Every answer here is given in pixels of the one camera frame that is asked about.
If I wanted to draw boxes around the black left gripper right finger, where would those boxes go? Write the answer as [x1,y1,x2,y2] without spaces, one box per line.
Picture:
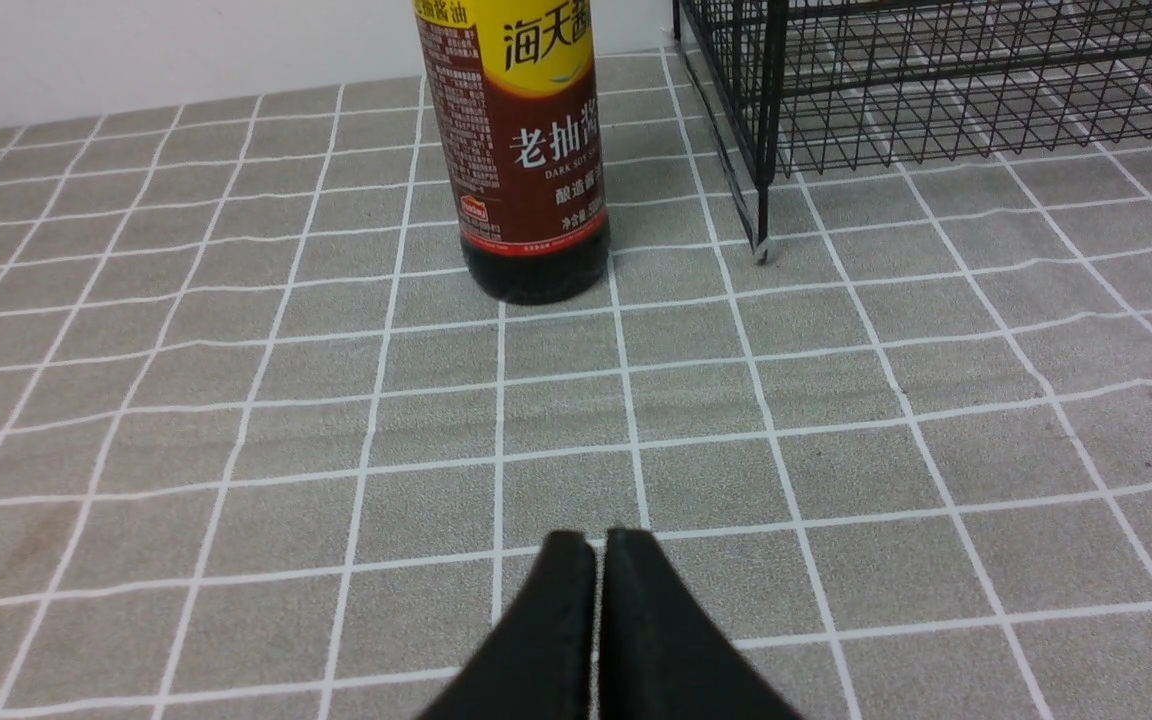
[598,528,801,719]

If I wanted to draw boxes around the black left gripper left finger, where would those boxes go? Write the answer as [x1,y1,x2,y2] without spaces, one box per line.
[419,530,596,719]

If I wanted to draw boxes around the dark soy sauce bottle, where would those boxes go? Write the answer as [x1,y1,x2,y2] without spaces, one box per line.
[412,1,611,306]

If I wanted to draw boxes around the grey checked tablecloth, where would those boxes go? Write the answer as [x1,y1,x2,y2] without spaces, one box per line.
[0,51,1152,719]

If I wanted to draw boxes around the black wire rack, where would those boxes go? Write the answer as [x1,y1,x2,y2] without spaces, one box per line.
[672,1,1152,264]

